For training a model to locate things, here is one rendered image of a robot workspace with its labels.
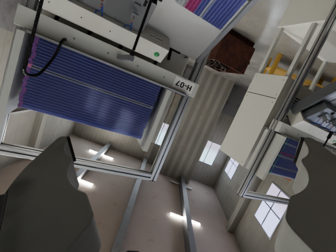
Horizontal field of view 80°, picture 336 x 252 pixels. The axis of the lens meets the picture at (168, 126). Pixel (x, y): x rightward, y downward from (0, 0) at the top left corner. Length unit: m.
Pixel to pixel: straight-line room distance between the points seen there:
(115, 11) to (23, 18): 0.32
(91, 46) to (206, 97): 9.39
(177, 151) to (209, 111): 2.59
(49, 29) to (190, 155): 10.03
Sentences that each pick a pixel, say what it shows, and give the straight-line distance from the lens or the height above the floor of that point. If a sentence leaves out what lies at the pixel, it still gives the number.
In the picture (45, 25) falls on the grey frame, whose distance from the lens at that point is 0.94.
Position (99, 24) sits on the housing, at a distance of 0.90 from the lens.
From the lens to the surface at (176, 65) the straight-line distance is 1.16.
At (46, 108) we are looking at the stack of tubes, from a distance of 0.93.
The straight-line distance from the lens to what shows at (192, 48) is 1.02.
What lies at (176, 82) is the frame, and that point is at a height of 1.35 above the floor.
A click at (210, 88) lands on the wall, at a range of 10.17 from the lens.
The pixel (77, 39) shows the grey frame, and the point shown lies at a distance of 0.92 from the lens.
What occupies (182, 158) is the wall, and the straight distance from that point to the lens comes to 10.64.
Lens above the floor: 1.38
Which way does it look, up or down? 10 degrees up
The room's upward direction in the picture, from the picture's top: 158 degrees counter-clockwise
